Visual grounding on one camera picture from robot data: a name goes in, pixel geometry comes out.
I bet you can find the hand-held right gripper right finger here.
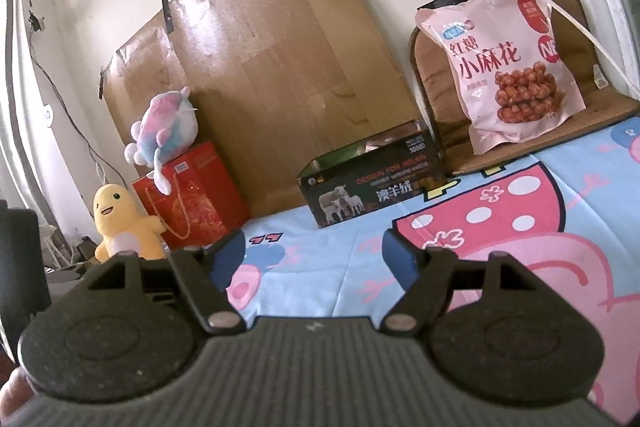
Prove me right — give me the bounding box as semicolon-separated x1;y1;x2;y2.
381;229;538;336

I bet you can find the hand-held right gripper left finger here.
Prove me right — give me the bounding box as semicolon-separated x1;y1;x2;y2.
86;228;248;336

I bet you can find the black cardboard box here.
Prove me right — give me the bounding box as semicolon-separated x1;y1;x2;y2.
297;119;447;229

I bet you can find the printed blanket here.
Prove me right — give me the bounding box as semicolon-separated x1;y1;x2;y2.
220;114;640;426

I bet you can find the red gift bag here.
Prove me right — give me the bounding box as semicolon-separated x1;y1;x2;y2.
132;140;252;251

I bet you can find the yellow plush toy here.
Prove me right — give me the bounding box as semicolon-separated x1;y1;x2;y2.
93;184;169;264

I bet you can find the pastel plush toy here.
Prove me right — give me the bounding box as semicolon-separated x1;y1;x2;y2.
124;86;197;197

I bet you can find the brown cardboard board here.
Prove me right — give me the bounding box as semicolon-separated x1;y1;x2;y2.
99;0;427;221

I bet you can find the pink snack bag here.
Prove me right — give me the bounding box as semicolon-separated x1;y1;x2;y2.
414;0;587;156

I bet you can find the brown chair cushion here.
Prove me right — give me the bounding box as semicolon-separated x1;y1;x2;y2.
407;0;640;176

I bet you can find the thin black wall cable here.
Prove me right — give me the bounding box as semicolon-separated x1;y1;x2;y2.
26;0;122;188

